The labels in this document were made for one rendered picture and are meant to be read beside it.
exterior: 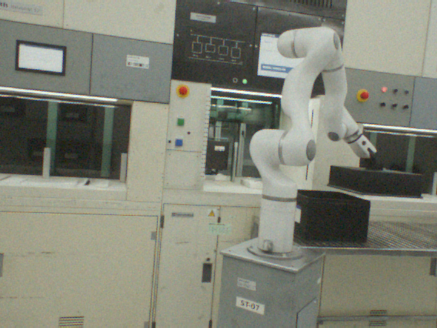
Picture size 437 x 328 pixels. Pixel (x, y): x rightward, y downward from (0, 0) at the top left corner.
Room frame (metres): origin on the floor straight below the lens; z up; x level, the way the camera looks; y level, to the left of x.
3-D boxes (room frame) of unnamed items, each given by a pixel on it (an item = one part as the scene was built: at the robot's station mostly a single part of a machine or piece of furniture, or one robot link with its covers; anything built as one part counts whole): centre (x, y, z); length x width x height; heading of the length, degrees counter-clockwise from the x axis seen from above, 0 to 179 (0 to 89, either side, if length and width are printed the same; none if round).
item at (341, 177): (1.88, -0.65, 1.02); 0.29 x 0.29 x 0.13; 15
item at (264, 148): (1.47, -0.16, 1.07); 0.19 x 0.12 x 0.24; 53
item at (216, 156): (2.72, 0.12, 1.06); 0.24 x 0.20 x 0.32; 104
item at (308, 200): (1.82, -0.44, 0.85); 0.28 x 0.28 x 0.17; 14
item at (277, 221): (1.45, -0.19, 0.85); 0.19 x 0.19 x 0.18
